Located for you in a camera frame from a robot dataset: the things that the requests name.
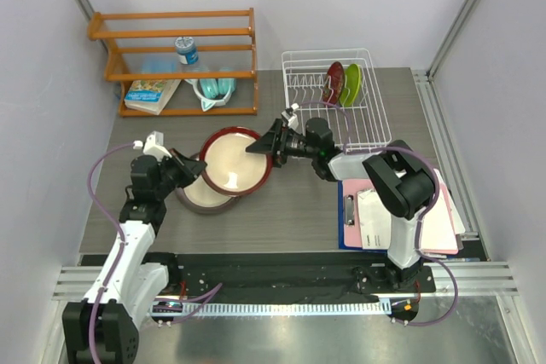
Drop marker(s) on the blue clipboard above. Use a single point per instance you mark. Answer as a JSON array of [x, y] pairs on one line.
[[349, 237]]

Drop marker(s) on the large brown rimmed cream plate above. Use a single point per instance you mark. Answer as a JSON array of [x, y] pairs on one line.
[[201, 199]]

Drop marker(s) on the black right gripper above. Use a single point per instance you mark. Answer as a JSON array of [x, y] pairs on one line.
[[265, 143]]

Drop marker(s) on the white teal cat-ear headphones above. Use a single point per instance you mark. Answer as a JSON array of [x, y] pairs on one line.
[[212, 92]]

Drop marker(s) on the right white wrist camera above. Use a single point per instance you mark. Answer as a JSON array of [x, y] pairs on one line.
[[290, 117]]

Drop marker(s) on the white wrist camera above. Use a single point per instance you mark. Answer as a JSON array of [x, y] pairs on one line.
[[290, 117], [154, 146]]

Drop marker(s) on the small brown rimmed plate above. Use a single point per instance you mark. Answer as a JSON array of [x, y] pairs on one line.
[[333, 83]]

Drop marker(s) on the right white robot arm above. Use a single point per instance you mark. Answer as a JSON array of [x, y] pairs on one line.
[[405, 182]]

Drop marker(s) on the paperback book with blue cover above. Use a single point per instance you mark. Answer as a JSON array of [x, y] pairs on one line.
[[150, 96]]

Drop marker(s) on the clear water bottle blue cap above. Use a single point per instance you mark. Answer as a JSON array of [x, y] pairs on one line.
[[188, 55]]

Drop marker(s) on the white slotted cable duct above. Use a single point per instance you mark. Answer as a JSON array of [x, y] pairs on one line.
[[171, 309]]

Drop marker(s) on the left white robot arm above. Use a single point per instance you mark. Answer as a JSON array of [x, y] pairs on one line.
[[104, 327]]

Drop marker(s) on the white printed manual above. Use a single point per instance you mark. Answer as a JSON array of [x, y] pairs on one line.
[[374, 221]]

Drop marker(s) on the orange wooden shelf rack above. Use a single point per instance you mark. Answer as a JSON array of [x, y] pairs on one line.
[[140, 46]]

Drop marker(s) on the aluminium front rail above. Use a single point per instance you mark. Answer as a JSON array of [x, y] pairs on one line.
[[474, 279]]

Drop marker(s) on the pink paper sheet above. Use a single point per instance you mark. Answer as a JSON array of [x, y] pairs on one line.
[[364, 223]]

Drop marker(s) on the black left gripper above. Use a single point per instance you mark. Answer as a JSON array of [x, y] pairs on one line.
[[187, 167]]

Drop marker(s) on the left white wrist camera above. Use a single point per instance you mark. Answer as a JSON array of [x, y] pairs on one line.
[[154, 146]]

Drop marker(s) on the green plastic plate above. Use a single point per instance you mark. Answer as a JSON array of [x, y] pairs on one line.
[[353, 82]]

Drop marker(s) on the white wire dish rack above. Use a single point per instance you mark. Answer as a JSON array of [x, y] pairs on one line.
[[359, 127]]

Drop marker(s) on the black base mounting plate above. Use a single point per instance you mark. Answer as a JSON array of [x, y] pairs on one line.
[[275, 278]]

